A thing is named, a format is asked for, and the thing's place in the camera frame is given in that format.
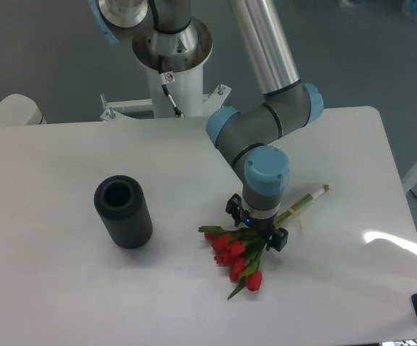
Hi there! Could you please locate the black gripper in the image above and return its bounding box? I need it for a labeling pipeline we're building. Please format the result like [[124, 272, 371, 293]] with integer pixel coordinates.
[[225, 194, 289, 252]]

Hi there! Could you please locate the red tulip bouquet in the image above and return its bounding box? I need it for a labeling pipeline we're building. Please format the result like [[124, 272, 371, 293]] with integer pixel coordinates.
[[198, 184, 330, 299]]

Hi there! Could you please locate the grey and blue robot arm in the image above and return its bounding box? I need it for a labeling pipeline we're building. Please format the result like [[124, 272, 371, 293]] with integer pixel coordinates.
[[89, 1, 324, 250]]

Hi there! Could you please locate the black ribbed cylindrical vase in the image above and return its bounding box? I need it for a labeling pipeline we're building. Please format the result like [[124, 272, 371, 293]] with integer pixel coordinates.
[[94, 175, 153, 249]]

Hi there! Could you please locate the white rounded furniture corner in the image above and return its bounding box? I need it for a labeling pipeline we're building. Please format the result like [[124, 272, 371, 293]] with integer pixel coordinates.
[[0, 94, 47, 127]]

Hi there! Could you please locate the white pedestal base bracket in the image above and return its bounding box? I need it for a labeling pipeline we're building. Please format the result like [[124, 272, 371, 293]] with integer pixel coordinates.
[[100, 84, 232, 122]]

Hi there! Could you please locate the black cable on pedestal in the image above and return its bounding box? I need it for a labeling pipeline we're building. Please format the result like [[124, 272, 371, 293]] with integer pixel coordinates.
[[157, 56, 185, 118]]

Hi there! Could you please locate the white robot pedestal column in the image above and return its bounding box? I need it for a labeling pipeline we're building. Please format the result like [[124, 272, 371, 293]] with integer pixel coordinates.
[[132, 17, 213, 118]]

